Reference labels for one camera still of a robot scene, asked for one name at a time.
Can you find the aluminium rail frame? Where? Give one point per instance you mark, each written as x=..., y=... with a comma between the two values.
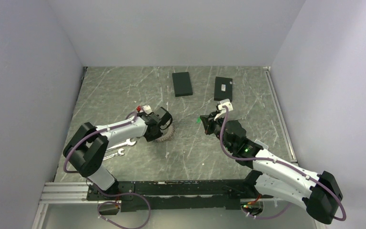
x=76, y=193

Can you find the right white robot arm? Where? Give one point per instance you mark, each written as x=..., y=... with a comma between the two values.
x=317, y=193

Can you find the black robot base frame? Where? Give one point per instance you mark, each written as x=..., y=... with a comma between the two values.
x=229, y=194

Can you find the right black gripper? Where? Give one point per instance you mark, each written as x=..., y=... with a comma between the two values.
x=208, y=121

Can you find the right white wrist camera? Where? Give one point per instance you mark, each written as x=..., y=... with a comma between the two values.
x=223, y=108

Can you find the clear plastic card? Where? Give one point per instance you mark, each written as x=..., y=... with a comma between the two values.
x=263, y=145

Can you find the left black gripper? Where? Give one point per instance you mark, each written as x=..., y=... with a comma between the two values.
x=148, y=138

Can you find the lower silver wrench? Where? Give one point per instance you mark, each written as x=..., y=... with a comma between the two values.
x=113, y=155

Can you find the plain black rectangular box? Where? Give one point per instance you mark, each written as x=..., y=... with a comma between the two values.
x=182, y=84

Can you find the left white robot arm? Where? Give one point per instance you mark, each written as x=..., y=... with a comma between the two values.
x=86, y=150

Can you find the black box with label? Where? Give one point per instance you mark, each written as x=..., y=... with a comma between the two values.
x=223, y=89

